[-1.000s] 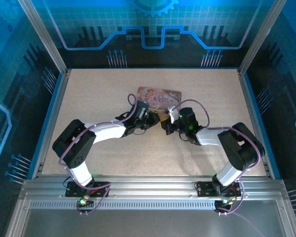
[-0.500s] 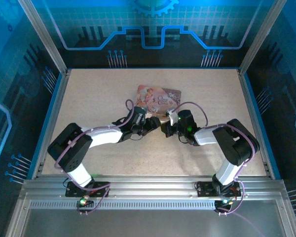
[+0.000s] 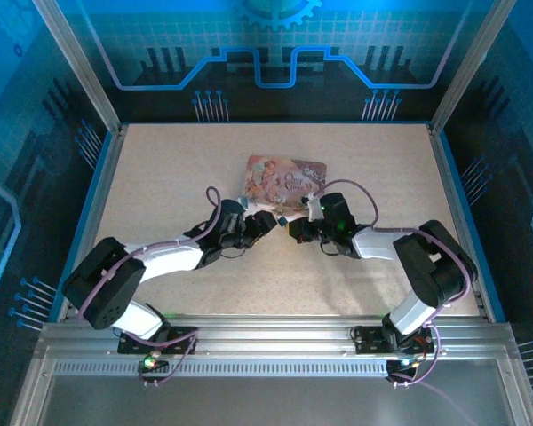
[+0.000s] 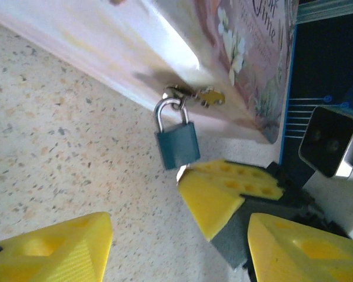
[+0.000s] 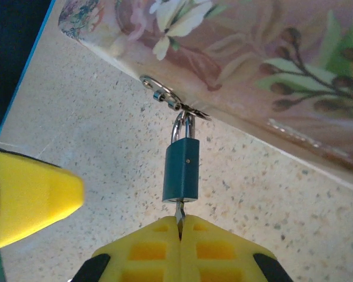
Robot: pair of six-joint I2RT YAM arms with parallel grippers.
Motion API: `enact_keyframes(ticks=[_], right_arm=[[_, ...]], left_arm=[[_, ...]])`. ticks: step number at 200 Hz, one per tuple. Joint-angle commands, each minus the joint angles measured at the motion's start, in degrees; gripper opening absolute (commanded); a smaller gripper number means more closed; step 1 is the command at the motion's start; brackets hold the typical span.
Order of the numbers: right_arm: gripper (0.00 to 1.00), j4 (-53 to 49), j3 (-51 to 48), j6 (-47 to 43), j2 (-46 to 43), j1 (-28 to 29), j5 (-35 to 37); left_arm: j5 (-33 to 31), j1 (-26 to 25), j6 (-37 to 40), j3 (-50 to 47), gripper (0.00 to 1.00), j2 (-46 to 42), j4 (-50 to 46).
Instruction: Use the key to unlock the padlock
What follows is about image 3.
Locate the pink printed tin box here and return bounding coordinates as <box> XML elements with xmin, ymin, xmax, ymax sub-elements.
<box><xmin>236</xmin><ymin>154</ymin><xmax>330</xmax><ymax>215</ymax></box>

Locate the right controller board with LED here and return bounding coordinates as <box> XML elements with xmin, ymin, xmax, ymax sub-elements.
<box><xmin>386</xmin><ymin>354</ymin><xmax>424</xmax><ymax>376</ymax></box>

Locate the controller board with led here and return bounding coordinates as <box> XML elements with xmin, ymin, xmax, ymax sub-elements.
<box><xmin>137</xmin><ymin>351</ymin><xmax>170</xmax><ymax>375</ymax></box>
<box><xmin>386</xmin><ymin>354</ymin><xmax>424</xmax><ymax>376</ymax></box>

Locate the left controller board with LED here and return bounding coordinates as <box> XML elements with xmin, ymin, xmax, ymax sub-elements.
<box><xmin>137</xmin><ymin>351</ymin><xmax>170</xmax><ymax>375</ymax></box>

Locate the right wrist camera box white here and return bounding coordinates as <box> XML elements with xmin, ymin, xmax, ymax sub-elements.
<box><xmin>302</xmin><ymin>193</ymin><xmax>325</xmax><ymax>222</ymax></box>

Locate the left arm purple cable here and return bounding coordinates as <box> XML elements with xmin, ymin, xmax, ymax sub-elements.
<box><xmin>76</xmin><ymin>185</ymin><xmax>226</xmax><ymax>326</ymax></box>

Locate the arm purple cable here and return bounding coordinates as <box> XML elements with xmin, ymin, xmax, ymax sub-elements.
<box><xmin>318</xmin><ymin>177</ymin><xmax>473</xmax><ymax>330</ymax></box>
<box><xmin>76</xmin><ymin>185</ymin><xmax>226</xmax><ymax>326</ymax></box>

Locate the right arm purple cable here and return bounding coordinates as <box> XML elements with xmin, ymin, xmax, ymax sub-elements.
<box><xmin>318</xmin><ymin>177</ymin><xmax>473</xmax><ymax>330</ymax></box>

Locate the aluminium mounting rail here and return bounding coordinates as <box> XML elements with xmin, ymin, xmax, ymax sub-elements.
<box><xmin>32</xmin><ymin>313</ymin><xmax>524</xmax><ymax>379</ymax></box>

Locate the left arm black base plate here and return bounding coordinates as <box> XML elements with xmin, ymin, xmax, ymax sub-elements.
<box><xmin>116</xmin><ymin>325</ymin><xmax>200</xmax><ymax>356</ymax></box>

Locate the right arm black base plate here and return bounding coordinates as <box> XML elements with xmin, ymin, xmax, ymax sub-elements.
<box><xmin>351</xmin><ymin>324</ymin><xmax>437</xmax><ymax>356</ymax></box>

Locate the aluminium side rail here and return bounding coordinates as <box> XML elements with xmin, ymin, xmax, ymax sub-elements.
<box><xmin>427</xmin><ymin>123</ymin><xmax>492</xmax><ymax>321</ymax></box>
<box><xmin>56</xmin><ymin>125</ymin><xmax>128</xmax><ymax>321</ymax></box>

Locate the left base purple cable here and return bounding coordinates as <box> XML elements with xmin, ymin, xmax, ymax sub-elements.
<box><xmin>123</xmin><ymin>327</ymin><xmax>201</xmax><ymax>388</ymax></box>

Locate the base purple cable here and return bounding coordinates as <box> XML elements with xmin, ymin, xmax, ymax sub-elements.
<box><xmin>123</xmin><ymin>327</ymin><xmax>201</xmax><ymax>388</ymax></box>
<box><xmin>388</xmin><ymin>326</ymin><xmax>443</xmax><ymax>388</ymax></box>

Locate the slotted grey cable duct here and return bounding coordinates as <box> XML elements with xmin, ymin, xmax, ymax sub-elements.
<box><xmin>52</xmin><ymin>360</ymin><xmax>391</xmax><ymax>378</ymax></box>

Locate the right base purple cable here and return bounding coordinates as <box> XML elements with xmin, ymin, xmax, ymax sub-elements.
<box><xmin>388</xmin><ymin>326</ymin><xmax>443</xmax><ymax>388</ymax></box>

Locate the aluminium frame post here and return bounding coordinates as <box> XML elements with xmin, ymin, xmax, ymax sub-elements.
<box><xmin>429</xmin><ymin>0</ymin><xmax>519</xmax><ymax>136</ymax></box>
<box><xmin>31</xmin><ymin>0</ymin><xmax>124</xmax><ymax>135</ymax></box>

